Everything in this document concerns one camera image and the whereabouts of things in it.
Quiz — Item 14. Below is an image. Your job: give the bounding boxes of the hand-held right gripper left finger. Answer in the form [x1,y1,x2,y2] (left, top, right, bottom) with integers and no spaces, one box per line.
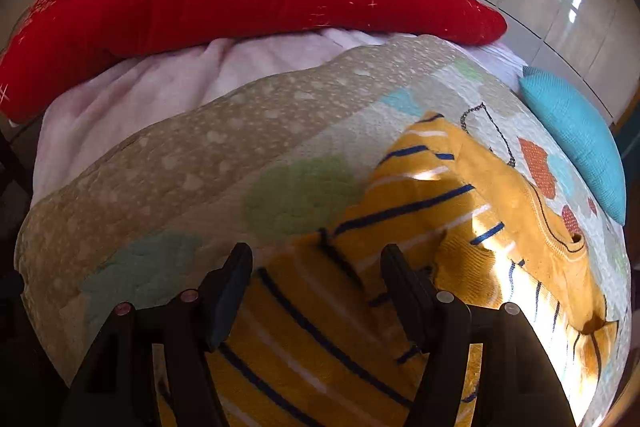
[59,242,254,427]

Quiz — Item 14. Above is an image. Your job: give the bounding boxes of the yellow striped small shirt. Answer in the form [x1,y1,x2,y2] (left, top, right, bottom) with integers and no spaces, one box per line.
[159,112,620,427]

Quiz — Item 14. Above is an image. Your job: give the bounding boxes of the teal knitted cushion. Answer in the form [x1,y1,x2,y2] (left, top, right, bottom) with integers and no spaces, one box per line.
[518,67,628,226]

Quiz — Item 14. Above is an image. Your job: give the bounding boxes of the pale pink fleece blanket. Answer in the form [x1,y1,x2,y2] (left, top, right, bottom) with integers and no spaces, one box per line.
[31,27,526,208]

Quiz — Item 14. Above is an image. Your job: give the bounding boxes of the patchwork printed bed quilt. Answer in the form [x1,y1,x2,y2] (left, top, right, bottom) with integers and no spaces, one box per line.
[15,34,632,427]

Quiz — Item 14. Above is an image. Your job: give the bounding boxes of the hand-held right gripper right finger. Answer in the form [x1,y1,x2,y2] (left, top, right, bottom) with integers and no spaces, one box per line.
[381,243,576,427]

